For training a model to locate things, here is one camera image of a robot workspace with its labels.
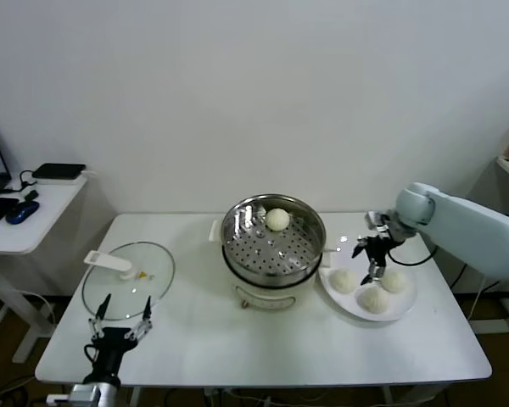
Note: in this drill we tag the white side table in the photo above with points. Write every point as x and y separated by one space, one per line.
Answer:
46 212

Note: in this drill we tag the white steamed baozi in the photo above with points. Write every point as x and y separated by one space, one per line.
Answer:
396 283
374 300
343 282
277 219

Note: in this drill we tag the stainless steel steamer basket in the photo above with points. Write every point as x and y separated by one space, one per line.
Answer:
275 254

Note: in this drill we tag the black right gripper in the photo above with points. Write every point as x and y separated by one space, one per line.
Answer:
378 250

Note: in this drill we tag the white round plate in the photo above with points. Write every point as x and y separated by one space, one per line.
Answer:
343 303

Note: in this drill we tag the blue computer mouse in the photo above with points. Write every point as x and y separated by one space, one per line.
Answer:
22 213

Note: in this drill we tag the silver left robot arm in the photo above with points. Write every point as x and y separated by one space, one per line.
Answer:
89 396

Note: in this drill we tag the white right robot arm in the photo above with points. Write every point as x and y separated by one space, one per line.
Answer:
471 229

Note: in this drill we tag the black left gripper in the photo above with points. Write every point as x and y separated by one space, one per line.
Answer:
110 352

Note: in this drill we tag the cream electric cooking pot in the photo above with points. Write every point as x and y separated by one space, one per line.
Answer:
265 299

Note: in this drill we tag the flat black box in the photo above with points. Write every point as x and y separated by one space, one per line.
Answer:
59 171

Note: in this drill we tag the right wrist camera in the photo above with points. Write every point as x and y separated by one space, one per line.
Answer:
375 219

